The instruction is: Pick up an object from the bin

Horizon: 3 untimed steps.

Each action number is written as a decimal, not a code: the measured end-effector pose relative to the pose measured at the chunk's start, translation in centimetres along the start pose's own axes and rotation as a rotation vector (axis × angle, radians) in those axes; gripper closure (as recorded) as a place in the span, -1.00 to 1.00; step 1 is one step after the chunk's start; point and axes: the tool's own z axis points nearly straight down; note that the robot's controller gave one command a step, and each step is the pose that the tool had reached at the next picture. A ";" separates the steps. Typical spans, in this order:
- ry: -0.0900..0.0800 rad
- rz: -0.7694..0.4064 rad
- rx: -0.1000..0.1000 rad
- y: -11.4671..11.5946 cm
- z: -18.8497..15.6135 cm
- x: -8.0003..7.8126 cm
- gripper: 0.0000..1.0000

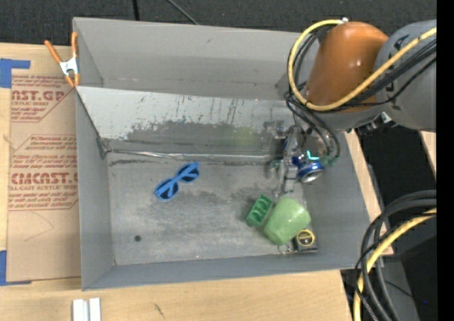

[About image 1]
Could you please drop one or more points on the blue metal can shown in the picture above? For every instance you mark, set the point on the blue metal can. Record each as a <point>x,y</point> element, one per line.
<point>309,173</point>

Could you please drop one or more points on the light green cup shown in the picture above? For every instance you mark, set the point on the light green cup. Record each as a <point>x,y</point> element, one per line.
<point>285,222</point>

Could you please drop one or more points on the brown cardboard board red print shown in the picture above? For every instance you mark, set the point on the brown cardboard board red print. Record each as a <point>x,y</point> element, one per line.
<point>42,234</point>

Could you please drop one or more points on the black and yellow tape measure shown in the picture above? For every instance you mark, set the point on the black and yellow tape measure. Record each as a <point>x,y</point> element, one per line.
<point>305,239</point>

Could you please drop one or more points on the green ribbed plastic block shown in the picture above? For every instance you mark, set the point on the green ribbed plastic block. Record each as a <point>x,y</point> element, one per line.
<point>259,210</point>

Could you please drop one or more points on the grey metal bin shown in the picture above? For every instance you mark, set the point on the grey metal bin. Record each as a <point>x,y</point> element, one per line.
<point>198,213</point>

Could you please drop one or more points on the blue sunglasses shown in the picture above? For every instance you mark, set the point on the blue sunglasses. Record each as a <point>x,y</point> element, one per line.
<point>174,185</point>

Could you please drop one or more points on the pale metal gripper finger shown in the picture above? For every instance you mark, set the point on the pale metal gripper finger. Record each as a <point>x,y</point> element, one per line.
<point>289,181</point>
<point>273,169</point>

